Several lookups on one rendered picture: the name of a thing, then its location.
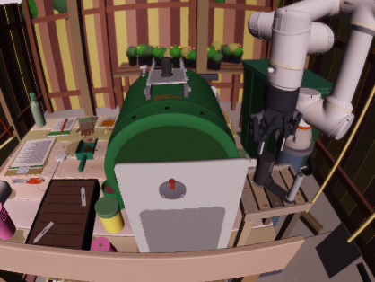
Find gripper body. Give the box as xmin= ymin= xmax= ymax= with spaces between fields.
xmin=260 ymin=83 xmax=301 ymax=127

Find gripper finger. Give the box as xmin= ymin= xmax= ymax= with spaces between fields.
xmin=250 ymin=112 xmax=272 ymax=155
xmin=276 ymin=112 xmax=304 ymax=152

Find blue drum with white lid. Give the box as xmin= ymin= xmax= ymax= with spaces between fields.
xmin=274 ymin=119 xmax=316 ymax=177

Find wooden slatted shelf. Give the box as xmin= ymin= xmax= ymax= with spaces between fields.
xmin=233 ymin=165 xmax=325 ymax=247

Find green compost tumbler drum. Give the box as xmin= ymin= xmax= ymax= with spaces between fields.
xmin=103 ymin=66 xmax=240 ymax=211

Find grey sliding hatch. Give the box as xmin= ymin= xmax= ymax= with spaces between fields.
xmin=144 ymin=60 xmax=193 ymax=101

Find black hatch knob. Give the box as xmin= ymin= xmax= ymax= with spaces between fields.
xmin=161 ymin=57 xmax=173 ymax=78

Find green cabinet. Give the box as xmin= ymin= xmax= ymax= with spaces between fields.
xmin=240 ymin=58 xmax=335 ymax=160

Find green potted cactus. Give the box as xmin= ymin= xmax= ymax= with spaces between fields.
xmin=179 ymin=46 xmax=197 ymax=69
xmin=221 ymin=44 xmax=233 ymax=64
xmin=152 ymin=45 xmax=167 ymax=67
xmin=229 ymin=42 xmax=244 ymax=65
xmin=169 ymin=44 xmax=182 ymax=68
xmin=206 ymin=40 xmax=224 ymax=71
xmin=135 ymin=44 xmax=154 ymax=66
xmin=126 ymin=45 xmax=139 ymax=67

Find dark floor mat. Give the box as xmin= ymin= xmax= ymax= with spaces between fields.
xmin=315 ymin=222 xmax=363 ymax=279

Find small orange seed tray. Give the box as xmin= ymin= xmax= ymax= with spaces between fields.
xmin=98 ymin=118 xmax=118 ymax=129

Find green cup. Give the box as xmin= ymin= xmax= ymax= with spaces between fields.
xmin=100 ymin=179 xmax=120 ymax=199

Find tan wooden beam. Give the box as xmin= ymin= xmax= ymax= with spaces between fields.
xmin=0 ymin=234 xmax=306 ymax=282

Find yellow tin with green lid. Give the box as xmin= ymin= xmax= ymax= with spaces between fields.
xmin=94 ymin=195 xmax=126 ymax=234

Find brown green garden glove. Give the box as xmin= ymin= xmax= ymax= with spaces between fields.
xmin=76 ymin=115 xmax=99 ymax=138

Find green scoop with soil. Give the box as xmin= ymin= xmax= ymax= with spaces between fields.
xmin=74 ymin=138 xmax=99 ymax=173

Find pink roll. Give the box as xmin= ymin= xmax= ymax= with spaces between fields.
xmin=90 ymin=236 xmax=118 ymax=253

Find notebook with red pencil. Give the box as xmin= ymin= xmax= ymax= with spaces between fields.
xmin=47 ymin=116 xmax=79 ymax=137

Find white probe thermometer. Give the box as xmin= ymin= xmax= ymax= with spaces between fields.
xmin=48 ymin=153 xmax=68 ymax=181

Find brown soil tray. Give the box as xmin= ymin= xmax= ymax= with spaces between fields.
xmin=25 ymin=178 xmax=101 ymax=251

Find pale green bottle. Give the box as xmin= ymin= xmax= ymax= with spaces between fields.
xmin=28 ymin=92 xmax=47 ymax=128

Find clipboard with paper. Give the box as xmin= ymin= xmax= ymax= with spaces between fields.
xmin=4 ymin=136 xmax=57 ymax=177

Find dark grey cylinder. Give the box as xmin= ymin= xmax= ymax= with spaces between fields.
xmin=0 ymin=179 xmax=13 ymax=205

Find pink ribbed pot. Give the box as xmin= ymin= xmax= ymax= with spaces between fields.
xmin=0 ymin=201 xmax=17 ymax=241

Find dark crank with grey handle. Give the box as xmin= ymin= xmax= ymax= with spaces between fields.
xmin=253 ymin=151 xmax=305 ymax=204

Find brass rail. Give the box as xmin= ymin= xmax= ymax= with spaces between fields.
xmin=346 ymin=219 xmax=375 ymax=243
xmin=310 ymin=85 xmax=375 ymax=205

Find white tumbler end frame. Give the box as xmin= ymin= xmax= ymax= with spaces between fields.
xmin=113 ymin=157 xmax=251 ymax=254

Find red handled pruners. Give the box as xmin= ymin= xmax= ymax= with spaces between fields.
xmin=11 ymin=176 xmax=46 ymax=185

